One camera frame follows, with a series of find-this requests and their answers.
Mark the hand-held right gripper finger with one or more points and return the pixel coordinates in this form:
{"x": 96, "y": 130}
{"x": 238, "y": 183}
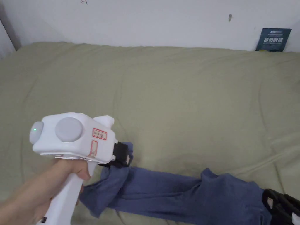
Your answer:
{"x": 281, "y": 204}

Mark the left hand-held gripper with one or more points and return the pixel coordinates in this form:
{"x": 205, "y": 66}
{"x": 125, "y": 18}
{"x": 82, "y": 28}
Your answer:
{"x": 70, "y": 145}

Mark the dark blue garment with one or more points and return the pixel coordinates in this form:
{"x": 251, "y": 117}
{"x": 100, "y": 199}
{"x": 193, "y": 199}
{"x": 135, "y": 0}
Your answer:
{"x": 164, "y": 194}

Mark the person's left hand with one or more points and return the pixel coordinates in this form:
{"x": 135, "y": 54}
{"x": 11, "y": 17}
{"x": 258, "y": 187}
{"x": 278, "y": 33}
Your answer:
{"x": 39, "y": 192}

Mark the bed with pale green sheet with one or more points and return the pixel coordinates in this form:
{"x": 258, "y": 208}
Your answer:
{"x": 164, "y": 93}

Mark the dark blue printed card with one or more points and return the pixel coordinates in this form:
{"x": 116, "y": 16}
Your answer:
{"x": 273, "y": 39}

